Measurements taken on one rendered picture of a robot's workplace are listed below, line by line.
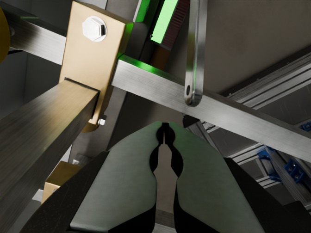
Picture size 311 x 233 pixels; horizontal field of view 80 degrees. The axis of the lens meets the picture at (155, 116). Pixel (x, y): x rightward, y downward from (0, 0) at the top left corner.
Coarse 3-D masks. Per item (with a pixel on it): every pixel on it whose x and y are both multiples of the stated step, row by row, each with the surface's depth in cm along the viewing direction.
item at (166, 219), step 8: (48, 176) 33; (40, 192) 31; (40, 200) 31; (160, 216) 35; (168, 216) 35; (160, 224) 33; (168, 224) 34; (152, 232) 34; (160, 232) 34; (168, 232) 34; (176, 232) 34
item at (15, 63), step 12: (0, 0) 30; (12, 0) 33; (24, 0) 35; (12, 48) 37; (12, 60) 38; (24, 60) 42; (0, 72) 36; (12, 72) 39; (24, 72) 43; (0, 84) 37; (12, 84) 41; (24, 84) 45; (0, 96) 38; (12, 96) 42; (0, 108) 40; (12, 108) 44; (12, 228) 72
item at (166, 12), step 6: (168, 0) 29; (174, 0) 29; (168, 6) 29; (174, 6) 29; (162, 12) 30; (168, 12) 30; (162, 18) 30; (168, 18) 30; (156, 24) 31; (162, 24) 31; (156, 30) 31; (162, 30) 31; (156, 36) 31; (162, 36) 31
